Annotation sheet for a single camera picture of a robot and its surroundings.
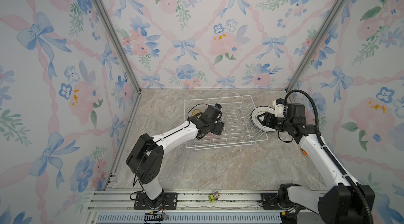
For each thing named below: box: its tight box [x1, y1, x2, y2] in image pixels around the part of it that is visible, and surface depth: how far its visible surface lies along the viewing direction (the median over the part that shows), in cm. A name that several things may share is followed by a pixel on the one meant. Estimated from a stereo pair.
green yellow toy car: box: [207, 190, 221, 203], surface depth 75 cm
